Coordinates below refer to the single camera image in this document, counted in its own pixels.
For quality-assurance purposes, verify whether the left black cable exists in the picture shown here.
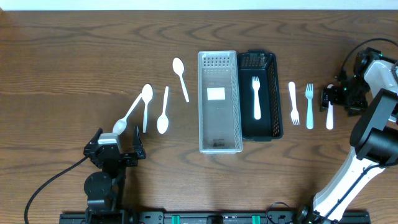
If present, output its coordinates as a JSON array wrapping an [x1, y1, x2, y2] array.
[[24, 155, 91, 224]]

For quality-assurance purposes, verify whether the pale green fork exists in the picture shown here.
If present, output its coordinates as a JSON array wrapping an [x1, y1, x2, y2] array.
[[305, 83, 313, 129]]

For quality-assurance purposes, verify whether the white fork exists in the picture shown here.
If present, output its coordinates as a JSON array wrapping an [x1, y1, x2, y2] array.
[[252, 77, 261, 120]]

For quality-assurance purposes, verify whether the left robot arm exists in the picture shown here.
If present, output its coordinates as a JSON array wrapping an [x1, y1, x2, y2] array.
[[83, 127, 146, 214]]

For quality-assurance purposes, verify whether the white spoon bowl down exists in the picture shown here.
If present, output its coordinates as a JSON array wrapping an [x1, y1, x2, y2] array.
[[157, 86, 169, 134]]

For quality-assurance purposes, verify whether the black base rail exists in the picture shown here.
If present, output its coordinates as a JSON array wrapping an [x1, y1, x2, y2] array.
[[58, 210, 371, 224]]

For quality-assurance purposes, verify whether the clear plastic basket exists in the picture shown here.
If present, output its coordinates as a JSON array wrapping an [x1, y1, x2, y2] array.
[[198, 50, 243, 154]]

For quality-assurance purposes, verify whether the white fork tines down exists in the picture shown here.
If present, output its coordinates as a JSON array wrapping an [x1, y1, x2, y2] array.
[[288, 82, 300, 126]]

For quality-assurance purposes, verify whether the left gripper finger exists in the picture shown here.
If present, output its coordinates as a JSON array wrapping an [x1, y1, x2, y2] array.
[[90, 128, 103, 145], [132, 126, 144, 153]]

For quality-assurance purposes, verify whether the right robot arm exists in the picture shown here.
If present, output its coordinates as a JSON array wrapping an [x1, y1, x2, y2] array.
[[292, 47, 397, 223]]

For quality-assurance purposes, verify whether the black plastic basket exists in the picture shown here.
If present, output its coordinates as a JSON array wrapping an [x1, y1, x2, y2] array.
[[238, 50, 284, 142]]

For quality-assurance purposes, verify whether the white spoon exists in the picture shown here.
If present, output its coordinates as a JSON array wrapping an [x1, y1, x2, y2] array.
[[172, 58, 189, 103], [326, 96, 333, 130], [113, 93, 142, 135], [141, 83, 153, 133]]

